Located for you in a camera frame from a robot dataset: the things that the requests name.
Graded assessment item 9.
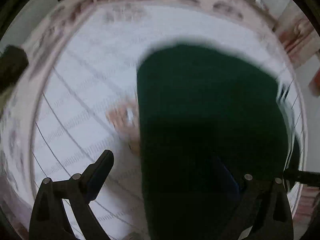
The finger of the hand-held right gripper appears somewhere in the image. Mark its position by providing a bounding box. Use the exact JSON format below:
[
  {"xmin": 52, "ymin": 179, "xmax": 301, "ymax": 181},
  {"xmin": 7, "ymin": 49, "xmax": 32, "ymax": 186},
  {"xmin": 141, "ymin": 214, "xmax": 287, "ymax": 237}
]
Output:
[{"xmin": 284, "ymin": 168, "xmax": 320, "ymax": 187}]

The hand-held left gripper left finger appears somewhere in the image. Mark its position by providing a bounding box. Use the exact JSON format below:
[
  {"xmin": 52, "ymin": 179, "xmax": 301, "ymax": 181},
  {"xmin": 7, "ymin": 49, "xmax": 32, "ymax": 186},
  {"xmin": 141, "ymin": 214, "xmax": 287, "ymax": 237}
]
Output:
[{"xmin": 29, "ymin": 149, "xmax": 115, "ymax": 240}]

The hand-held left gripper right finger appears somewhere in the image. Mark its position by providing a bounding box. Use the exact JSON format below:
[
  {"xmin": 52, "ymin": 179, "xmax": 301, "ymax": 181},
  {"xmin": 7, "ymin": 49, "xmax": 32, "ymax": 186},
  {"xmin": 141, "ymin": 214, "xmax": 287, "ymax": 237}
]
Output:
[{"xmin": 217, "ymin": 155, "xmax": 294, "ymax": 240}]

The green and white varsity jacket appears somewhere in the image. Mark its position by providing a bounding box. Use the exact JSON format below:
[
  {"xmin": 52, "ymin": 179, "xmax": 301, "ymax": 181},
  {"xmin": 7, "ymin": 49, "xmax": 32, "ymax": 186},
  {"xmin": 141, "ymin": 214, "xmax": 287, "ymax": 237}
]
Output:
[{"xmin": 136, "ymin": 44, "xmax": 301, "ymax": 240}]

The red padded jacket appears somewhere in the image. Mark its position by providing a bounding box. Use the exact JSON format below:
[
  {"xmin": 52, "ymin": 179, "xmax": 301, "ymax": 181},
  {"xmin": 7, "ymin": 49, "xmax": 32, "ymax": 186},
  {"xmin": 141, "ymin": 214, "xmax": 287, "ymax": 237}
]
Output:
[{"xmin": 309, "ymin": 70, "xmax": 320, "ymax": 96}]

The white quilted floral mat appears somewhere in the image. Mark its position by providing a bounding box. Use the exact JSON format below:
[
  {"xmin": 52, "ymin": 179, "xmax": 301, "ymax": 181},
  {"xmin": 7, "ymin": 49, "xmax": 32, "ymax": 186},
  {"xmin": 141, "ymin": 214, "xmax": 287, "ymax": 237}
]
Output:
[{"xmin": 0, "ymin": 2, "xmax": 308, "ymax": 240}]

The dark cloth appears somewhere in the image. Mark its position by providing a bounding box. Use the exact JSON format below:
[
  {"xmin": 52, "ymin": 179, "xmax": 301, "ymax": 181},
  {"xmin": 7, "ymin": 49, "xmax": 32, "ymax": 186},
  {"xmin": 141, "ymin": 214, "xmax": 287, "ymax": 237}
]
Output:
[{"xmin": 0, "ymin": 45, "xmax": 29, "ymax": 93}]

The pink floral curtain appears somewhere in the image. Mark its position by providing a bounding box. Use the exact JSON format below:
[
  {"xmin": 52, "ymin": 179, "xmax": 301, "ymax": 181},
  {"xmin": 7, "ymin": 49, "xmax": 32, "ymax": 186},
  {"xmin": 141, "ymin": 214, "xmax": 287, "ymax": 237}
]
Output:
[{"xmin": 274, "ymin": 12, "xmax": 320, "ymax": 68}]

